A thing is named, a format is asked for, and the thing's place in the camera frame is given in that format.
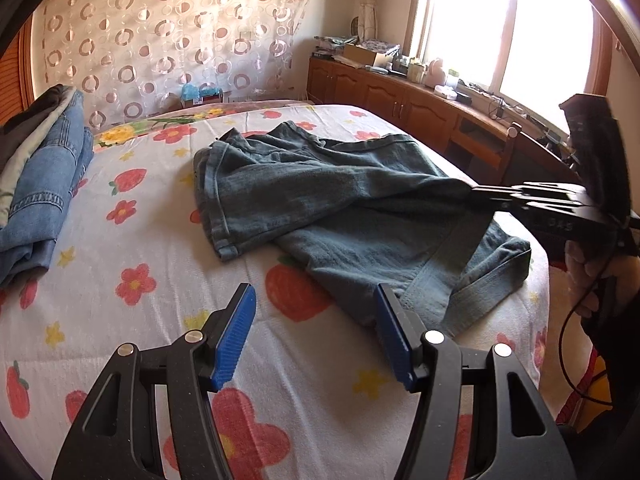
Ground white floral bed sheet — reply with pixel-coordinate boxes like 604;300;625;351
0;103;551;480

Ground grey-blue shorts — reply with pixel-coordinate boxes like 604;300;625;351
193;122;532;336

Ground long wooden cabinet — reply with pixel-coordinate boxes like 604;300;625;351
307;56;533;185

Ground wooden louvered wardrobe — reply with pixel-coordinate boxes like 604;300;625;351
0;16;35;125

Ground person's right hand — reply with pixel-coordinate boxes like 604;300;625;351
565;240;639;318

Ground folded dark grey garment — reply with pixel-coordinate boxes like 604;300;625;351
1;84;76;228

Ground blue item on headboard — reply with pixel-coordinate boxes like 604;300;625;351
180;84;224;108

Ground cardboard box on cabinet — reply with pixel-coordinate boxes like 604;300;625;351
342;44;394;68

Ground window with wooden frame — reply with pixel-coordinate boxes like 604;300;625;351
408;0;612;131

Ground circle-patterned sheer curtain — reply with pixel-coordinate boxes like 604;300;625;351
32;0;308;132

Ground folded blue jeans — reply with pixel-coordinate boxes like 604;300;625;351
1;90;93;286

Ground pink figurine on cabinet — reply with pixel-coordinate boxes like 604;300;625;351
423;58;447;89

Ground black cable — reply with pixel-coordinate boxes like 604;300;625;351
556;253;616;409

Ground pink floral blanket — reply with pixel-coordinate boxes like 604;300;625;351
93;100;310;153

